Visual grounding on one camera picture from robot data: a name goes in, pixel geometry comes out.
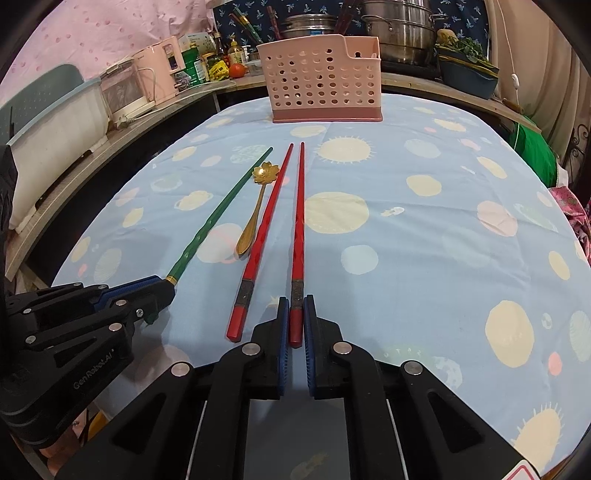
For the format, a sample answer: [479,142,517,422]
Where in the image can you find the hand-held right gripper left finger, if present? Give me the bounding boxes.
[55,297,291,480]

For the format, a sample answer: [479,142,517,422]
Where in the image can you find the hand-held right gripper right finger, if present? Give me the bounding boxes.
[302,294,528,480]

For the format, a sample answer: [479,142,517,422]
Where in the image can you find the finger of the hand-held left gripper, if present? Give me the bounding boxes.
[4,275,163,320]
[27,283,178,357]

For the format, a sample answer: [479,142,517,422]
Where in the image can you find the green chopstick gold band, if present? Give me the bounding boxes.
[232,6,260,45]
[143,146,274,325]

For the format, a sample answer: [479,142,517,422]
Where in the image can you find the red chopstick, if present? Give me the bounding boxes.
[226,143,295,343]
[288,141,307,349]

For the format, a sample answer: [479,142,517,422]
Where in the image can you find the gold flower spoon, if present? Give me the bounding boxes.
[236,161,283,256]

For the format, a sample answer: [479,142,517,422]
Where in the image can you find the pink perforated utensil holder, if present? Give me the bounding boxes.
[256,34,383,124]

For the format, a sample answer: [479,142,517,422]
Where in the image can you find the person's left hand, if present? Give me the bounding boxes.
[41,412,92,463]

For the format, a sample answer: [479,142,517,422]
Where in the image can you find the person's yellow pants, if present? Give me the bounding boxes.
[88,410,108,442]

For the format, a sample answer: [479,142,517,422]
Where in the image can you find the white tub teal rim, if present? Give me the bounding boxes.
[0,64,112,232]

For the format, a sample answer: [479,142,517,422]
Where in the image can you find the white power strip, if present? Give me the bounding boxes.
[108,111,160,134]

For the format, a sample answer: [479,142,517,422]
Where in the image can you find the clear white kitchen appliance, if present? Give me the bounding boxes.
[100,60,156,122]

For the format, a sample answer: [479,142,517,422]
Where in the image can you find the pink kitchen appliance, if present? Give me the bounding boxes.
[138,36,182,105]

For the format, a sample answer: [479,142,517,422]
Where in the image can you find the white green carton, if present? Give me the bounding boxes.
[177,32,212,57]

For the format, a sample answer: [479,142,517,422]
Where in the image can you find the pink patterned cloth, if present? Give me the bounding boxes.
[13,0,219,108]

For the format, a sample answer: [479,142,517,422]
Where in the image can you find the pink floral cloth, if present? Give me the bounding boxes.
[547,184,591,269]

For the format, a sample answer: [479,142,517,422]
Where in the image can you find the green bag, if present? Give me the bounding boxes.
[512,117,560,188]

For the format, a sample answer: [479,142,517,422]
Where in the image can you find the blue basin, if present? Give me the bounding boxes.
[436,54,501,99]

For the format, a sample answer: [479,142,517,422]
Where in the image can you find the steel rice cooker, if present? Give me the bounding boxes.
[280,13,341,40]

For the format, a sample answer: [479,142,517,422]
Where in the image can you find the stacked steel steamer pot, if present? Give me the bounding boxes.
[359,0,447,66]

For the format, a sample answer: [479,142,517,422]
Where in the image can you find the dark metal chair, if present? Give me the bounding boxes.
[560,124,591,186]

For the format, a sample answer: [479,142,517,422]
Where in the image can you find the leafy green vegetables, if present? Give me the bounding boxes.
[436,39,496,66]

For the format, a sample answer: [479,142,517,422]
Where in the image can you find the navy patterned cloth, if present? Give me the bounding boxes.
[212,0,491,52]

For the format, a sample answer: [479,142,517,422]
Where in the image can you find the beige curtain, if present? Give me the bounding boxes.
[479,0,574,140]

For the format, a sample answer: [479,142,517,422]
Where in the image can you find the white cord with switch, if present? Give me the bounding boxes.
[496,0,522,112]

